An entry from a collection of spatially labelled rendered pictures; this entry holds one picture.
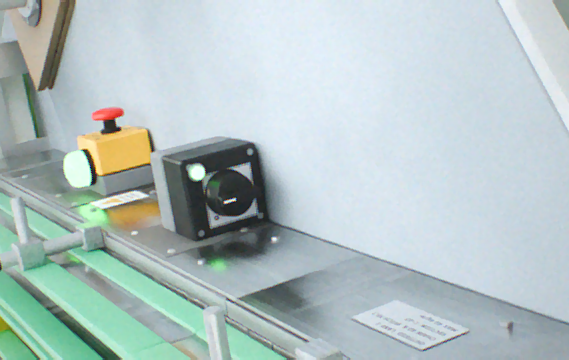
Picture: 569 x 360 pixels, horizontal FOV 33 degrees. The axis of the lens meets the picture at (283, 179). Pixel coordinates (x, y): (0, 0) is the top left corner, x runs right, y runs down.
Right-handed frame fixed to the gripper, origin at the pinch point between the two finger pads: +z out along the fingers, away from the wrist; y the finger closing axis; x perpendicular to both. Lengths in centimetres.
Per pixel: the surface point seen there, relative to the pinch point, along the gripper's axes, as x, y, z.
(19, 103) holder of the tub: -1.5, 7.2, 6.3
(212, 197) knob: -5, 87, 4
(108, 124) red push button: -1, 54, 5
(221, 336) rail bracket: -8, 117, -10
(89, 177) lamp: -7, 55, 3
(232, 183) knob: -3, 88, 6
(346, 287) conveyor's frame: -8, 107, 6
